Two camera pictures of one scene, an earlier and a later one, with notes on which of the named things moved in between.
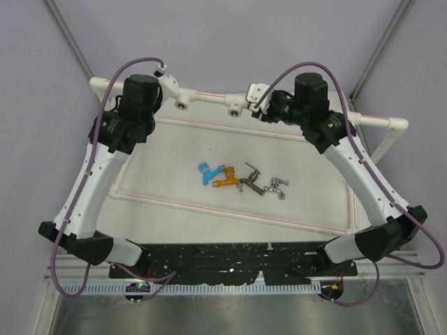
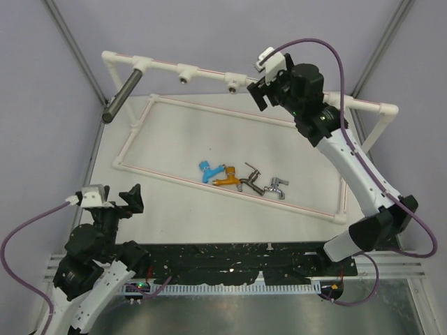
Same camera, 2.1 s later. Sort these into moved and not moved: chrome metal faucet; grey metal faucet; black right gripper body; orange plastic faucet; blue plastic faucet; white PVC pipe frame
Moved: white PVC pipe frame; black right gripper body
Not moved: blue plastic faucet; grey metal faucet; chrome metal faucet; orange plastic faucet
